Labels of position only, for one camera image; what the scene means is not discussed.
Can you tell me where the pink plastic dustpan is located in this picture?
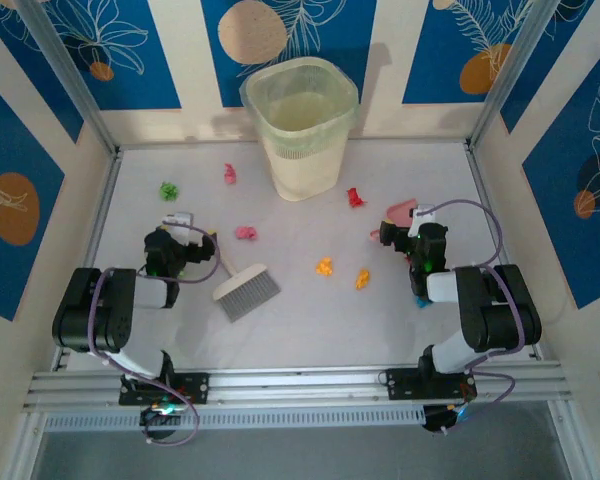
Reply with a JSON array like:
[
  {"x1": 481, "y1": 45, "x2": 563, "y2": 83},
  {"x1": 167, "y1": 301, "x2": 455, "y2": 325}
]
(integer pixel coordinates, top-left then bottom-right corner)
[{"x1": 369, "y1": 199, "x2": 421, "y2": 266}]

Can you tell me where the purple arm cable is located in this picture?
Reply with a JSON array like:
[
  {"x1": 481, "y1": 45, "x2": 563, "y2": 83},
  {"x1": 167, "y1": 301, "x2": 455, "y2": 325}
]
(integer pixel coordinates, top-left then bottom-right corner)
[
  {"x1": 87, "y1": 223, "x2": 221, "y2": 447},
  {"x1": 427, "y1": 198, "x2": 527, "y2": 434}
]

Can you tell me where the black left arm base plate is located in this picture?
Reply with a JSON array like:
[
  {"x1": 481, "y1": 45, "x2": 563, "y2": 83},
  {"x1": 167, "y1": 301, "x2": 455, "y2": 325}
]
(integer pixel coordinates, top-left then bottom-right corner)
[{"x1": 118, "y1": 370, "x2": 211, "y2": 407}]

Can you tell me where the aluminium mounting rail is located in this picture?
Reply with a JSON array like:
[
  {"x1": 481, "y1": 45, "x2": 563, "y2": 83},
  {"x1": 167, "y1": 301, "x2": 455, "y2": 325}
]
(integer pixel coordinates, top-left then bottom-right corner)
[{"x1": 22, "y1": 362, "x2": 574, "y2": 414}]

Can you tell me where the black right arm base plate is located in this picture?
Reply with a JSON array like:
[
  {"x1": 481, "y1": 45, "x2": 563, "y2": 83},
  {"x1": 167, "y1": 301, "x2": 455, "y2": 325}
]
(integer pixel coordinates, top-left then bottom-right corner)
[{"x1": 384, "y1": 367, "x2": 479, "y2": 401}]

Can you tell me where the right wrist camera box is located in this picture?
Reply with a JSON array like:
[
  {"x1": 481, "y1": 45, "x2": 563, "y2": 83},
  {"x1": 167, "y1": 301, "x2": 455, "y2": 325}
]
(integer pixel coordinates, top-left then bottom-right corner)
[{"x1": 410, "y1": 202, "x2": 439, "y2": 236}]

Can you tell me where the cream waste bin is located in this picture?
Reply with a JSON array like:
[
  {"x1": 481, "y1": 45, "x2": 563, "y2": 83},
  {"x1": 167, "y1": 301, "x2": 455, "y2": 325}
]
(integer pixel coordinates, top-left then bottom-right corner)
[{"x1": 244, "y1": 57, "x2": 360, "y2": 204}]

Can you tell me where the aluminium frame post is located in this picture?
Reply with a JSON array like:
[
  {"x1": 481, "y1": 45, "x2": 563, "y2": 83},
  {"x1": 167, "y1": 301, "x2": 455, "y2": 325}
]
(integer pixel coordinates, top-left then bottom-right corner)
[
  {"x1": 468, "y1": 0, "x2": 561, "y2": 151},
  {"x1": 17, "y1": 0, "x2": 121, "y2": 156}
]

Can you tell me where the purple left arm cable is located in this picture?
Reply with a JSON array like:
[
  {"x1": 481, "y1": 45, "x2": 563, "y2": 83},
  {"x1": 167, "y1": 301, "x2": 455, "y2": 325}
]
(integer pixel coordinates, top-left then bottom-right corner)
[{"x1": 87, "y1": 223, "x2": 221, "y2": 447}]

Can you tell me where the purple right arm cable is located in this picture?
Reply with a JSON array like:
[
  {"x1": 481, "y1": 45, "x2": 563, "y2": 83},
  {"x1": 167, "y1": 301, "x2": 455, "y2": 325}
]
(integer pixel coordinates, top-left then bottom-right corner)
[{"x1": 427, "y1": 198, "x2": 527, "y2": 434}]

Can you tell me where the aluminium table edge rail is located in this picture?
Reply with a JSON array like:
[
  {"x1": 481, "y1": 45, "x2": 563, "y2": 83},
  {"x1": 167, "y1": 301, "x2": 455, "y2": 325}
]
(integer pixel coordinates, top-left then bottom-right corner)
[
  {"x1": 463, "y1": 144, "x2": 546, "y2": 361},
  {"x1": 52, "y1": 149, "x2": 126, "y2": 374}
]

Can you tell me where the grey bristle hand brush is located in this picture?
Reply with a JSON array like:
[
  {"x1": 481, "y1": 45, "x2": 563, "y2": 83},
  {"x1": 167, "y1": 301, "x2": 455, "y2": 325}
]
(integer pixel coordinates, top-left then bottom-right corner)
[{"x1": 212, "y1": 244, "x2": 282, "y2": 322}]

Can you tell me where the grey slotted cable duct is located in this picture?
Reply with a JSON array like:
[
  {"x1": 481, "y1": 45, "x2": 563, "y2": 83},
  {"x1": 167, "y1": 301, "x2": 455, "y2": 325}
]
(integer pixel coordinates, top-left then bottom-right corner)
[{"x1": 42, "y1": 403, "x2": 427, "y2": 434}]

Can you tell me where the translucent green bin liner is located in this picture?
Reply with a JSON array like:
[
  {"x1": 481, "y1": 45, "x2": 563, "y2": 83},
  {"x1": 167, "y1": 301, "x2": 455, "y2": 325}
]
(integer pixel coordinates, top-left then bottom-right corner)
[{"x1": 244, "y1": 56, "x2": 360, "y2": 161}]

